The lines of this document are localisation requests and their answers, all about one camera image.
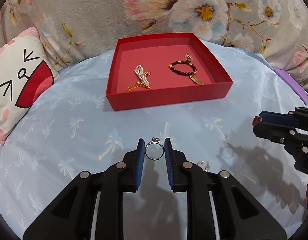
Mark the red jewelry tray box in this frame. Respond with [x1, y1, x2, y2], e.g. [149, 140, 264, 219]
[106, 33, 233, 111]

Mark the white cat face pillow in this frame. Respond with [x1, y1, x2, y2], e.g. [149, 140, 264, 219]
[0, 27, 59, 144]

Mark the light blue palm-print sheet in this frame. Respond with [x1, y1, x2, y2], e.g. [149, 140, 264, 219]
[0, 43, 308, 237]

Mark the grey floral plush blanket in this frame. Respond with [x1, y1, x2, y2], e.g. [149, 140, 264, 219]
[0, 0, 308, 90]

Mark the gold wrist watch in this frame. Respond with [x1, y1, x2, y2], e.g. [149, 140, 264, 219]
[184, 54, 203, 85]

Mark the gold hoop earring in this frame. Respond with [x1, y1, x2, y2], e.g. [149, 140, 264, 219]
[197, 160, 210, 172]

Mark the silver gemstone ring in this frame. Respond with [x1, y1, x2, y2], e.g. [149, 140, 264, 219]
[144, 136, 166, 161]

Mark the purple flat object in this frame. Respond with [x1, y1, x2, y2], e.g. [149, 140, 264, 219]
[274, 69, 308, 104]

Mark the gold bead bracelet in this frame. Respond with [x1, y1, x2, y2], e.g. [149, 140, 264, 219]
[125, 71, 152, 93]

